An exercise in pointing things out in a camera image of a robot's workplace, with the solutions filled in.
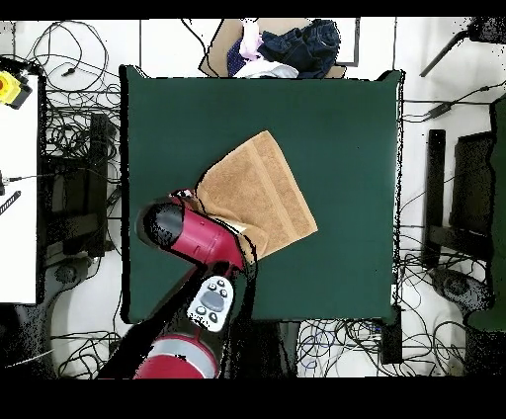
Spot black equipment stand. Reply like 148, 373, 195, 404
39, 112, 116, 258

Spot white pink garment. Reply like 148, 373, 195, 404
238, 18, 265, 62

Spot black tripod leg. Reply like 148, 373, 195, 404
419, 16, 506, 78

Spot black slotted strip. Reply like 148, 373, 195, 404
0, 190, 22, 216

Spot tan terry towel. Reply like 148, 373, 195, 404
193, 129, 319, 262

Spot black cable tangle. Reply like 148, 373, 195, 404
31, 19, 124, 167
299, 228, 495, 378

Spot yellow emergency stop button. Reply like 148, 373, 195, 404
0, 69, 34, 111

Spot blue jeans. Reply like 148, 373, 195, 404
258, 18, 342, 79

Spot dark round base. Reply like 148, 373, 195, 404
430, 267, 495, 313

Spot white board grey frame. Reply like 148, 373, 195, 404
335, 17, 361, 67

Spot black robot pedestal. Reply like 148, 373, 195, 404
230, 319, 301, 378

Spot dark green tablecloth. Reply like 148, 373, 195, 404
119, 64, 406, 325

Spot purple dotted garment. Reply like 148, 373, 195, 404
227, 37, 248, 77

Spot white desk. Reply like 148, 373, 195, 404
0, 74, 41, 304

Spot cable with black adapter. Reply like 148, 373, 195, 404
402, 80, 506, 124

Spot grey round base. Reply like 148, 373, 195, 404
54, 258, 92, 286

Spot black power strip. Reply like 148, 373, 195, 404
379, 305, 403, 365

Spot cardboard box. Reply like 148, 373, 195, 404
198, 17, 346, 79

